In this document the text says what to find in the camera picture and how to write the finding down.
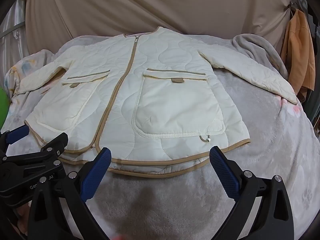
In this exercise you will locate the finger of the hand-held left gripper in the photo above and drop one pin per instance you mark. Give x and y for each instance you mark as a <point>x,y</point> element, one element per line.
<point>53,142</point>
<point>17,133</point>

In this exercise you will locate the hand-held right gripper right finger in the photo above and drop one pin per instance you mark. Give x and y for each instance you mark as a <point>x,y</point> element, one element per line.
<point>225,173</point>

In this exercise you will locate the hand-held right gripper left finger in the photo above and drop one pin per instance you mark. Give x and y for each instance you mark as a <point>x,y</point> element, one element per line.
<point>96,173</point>

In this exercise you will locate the white quilted jacket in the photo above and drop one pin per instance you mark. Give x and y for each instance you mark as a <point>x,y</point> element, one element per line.
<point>155,80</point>

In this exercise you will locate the green pillow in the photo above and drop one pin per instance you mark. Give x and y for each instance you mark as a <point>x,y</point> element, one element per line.
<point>3,105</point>

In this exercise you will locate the grey floral fleece blanket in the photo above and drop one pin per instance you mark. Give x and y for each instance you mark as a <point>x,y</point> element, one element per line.
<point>262,142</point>

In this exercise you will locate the silver curtain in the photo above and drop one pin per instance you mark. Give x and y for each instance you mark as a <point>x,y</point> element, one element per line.
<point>12,47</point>

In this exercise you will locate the orange hanging garment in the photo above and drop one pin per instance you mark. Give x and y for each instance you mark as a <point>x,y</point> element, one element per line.
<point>297,55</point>

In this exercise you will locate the beige backdrop cloth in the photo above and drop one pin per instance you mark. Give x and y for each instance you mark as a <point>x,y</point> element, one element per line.
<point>150,5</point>

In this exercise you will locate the grey metal rail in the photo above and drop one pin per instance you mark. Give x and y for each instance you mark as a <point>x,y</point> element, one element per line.
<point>12,30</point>

